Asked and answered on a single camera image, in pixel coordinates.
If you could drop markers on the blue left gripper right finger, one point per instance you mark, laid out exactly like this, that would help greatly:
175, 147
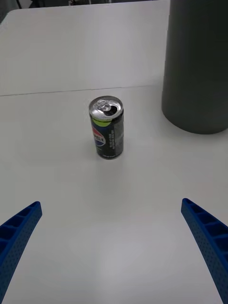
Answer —
209, 237

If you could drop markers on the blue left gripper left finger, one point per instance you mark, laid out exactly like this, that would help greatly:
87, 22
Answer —
16, 242

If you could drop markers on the black drink can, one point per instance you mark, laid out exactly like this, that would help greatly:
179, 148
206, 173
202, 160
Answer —
107, 133

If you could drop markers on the grey plastic waste bin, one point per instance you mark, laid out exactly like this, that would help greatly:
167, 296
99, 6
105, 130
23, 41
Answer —
197, 71

